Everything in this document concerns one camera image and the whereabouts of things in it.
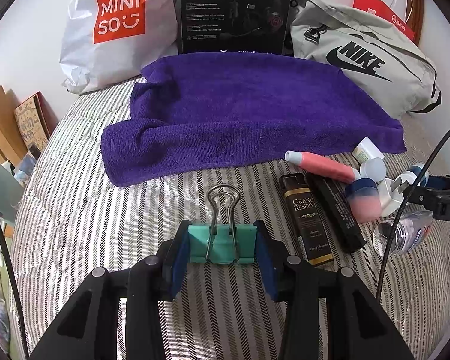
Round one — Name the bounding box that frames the blue white cylinder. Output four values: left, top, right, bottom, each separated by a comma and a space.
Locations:
396, 163, 429, 187

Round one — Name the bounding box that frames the clear pill bottle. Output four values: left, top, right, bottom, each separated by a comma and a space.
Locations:
372, 210, 433, 258

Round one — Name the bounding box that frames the white charger plug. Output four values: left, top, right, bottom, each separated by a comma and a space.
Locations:
378, 177, 409, 218

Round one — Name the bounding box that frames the black Grand Reserve lighter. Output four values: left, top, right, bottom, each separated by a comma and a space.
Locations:
280, 173, 333, 267

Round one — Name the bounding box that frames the teal binder clip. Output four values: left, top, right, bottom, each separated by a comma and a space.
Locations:
188, 184, 257, 265

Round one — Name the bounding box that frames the pink jar blue lid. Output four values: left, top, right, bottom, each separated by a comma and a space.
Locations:
345, 178, 382, 224

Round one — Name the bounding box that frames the white cream jar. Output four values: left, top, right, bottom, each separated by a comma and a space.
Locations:
352, 136, 385, 164

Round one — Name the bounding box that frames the pink tube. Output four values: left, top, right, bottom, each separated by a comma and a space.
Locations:
283, 150, 361, 184

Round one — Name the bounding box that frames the long black box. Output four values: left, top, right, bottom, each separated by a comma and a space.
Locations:
305, 172, 367, 254

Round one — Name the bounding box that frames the grey Nike bag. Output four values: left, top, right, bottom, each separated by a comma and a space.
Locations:
290, 0, 442, 119

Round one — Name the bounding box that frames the red paper bag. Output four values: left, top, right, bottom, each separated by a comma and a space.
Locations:
353, 0, 416, 41

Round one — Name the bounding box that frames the brown patterned box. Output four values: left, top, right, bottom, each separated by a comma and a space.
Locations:
13, 92, 54, 153

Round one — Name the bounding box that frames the purple towel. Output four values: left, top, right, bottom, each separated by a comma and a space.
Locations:
100, 52, 406, 187

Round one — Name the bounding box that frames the black headset box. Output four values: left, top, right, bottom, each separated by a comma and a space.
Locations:
179, 0, 290, 55

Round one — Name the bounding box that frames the white Miniso shopping bag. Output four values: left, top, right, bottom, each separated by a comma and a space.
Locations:
59, 0, 179, 94

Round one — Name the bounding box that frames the black cable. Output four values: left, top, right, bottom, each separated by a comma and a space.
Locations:
0, 190, 31, 359
375, 118, 450, 302

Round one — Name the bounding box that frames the black left cable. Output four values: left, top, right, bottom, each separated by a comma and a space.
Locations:
0, 190, 31, 359

